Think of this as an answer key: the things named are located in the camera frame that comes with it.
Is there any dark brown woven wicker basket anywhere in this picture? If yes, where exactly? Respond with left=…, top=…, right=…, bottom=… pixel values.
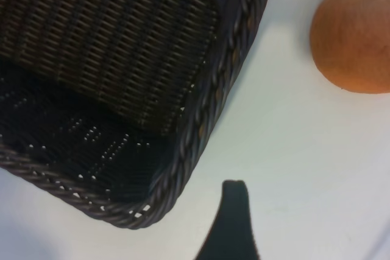
left=0, top=0, right=275, bottom=230

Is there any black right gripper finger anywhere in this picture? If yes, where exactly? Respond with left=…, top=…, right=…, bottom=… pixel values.
left=196, top=180, right=260, bottom=260

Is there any orange with knobbed top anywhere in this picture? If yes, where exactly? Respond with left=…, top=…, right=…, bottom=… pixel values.
left=309, top=0, right=390, bottom=94

